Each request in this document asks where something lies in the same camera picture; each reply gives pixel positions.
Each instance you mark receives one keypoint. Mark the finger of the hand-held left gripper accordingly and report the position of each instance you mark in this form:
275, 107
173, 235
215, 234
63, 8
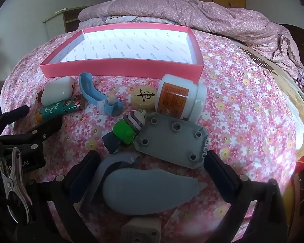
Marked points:
46, 129
15, 114

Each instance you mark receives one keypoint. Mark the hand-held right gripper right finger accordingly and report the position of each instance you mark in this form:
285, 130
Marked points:
223, 179

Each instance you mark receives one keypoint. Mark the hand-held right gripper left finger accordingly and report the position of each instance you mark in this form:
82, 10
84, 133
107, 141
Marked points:
79, 178

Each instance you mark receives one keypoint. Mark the green printed lighter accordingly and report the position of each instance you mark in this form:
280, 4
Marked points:
60, 108

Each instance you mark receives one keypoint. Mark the white rounded plastic case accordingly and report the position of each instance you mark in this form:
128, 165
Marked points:
57, 91

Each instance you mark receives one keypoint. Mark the blue curved plastic piece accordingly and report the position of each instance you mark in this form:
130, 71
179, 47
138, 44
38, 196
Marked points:
87, 88

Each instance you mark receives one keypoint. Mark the grey-blue teardrop tape dispenser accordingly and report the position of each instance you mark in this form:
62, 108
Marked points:
141, 189

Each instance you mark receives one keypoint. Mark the green striped toy figure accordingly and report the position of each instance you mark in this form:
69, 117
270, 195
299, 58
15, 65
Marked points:
124, 133

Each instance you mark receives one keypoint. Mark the white charger plug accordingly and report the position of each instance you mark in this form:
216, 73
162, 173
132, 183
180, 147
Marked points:
141, 230

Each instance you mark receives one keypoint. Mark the white bottle orange label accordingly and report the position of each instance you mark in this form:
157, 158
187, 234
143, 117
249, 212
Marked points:
177, 98

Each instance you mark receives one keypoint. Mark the round wooden chess piece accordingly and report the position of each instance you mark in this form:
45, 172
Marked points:
144, 97

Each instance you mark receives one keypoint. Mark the pink shallow cardboard box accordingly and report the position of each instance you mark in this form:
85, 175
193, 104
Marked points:
129, 45

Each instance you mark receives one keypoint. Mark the metal spring clip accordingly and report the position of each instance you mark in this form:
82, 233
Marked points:
12, 182

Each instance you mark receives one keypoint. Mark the pink floral bedsheet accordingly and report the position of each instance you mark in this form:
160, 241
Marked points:
243, 119

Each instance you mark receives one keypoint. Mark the white bedside cabinet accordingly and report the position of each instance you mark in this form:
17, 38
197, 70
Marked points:
53, 25

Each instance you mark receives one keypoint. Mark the dark wooden headboard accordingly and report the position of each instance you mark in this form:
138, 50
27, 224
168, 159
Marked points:
301, 40

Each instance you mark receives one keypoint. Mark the pink quilt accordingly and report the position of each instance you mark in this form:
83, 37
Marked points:
192, 12

